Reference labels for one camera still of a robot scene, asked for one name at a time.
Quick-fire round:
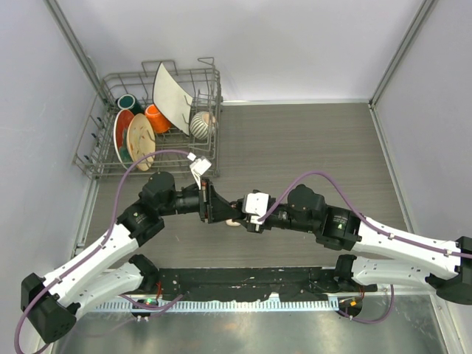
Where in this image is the beige earbud charging case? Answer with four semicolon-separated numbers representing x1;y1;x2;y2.
226;219;240;227

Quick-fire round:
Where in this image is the beige speckled round plate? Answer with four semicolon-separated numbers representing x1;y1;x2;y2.
126;114;156;162

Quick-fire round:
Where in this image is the grey wire dish rack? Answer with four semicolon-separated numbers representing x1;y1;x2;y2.
72;57;223;179

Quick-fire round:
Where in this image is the striped black white cup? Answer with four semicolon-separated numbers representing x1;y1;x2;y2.
190;111;216;140

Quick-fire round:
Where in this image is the white square plate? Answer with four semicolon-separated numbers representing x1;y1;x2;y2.
153;62;193;136

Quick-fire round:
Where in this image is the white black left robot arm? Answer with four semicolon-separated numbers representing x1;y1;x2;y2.
20;172;246;344

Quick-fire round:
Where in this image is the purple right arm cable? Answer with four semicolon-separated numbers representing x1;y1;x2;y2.
257;170;472;325

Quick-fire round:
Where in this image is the dark green mug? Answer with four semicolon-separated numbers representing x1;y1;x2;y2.
116;94;145;115

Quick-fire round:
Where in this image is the white slotted cable duct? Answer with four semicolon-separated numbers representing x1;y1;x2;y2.
94;296;339;313

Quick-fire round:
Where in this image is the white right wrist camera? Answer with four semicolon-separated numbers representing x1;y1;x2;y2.
243;192;269;225

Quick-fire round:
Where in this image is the orange mug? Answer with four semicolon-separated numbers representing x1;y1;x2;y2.
145;105;172;134

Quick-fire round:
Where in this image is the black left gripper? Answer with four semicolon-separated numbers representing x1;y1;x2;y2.
159;176;240;222

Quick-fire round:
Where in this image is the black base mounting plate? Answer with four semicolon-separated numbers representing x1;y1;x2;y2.
144;267;378;302

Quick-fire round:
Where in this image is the red green round plate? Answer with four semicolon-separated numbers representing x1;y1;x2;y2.
113;109;134;168

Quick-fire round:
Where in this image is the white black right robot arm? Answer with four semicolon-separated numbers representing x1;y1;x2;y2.
226;184;471;305

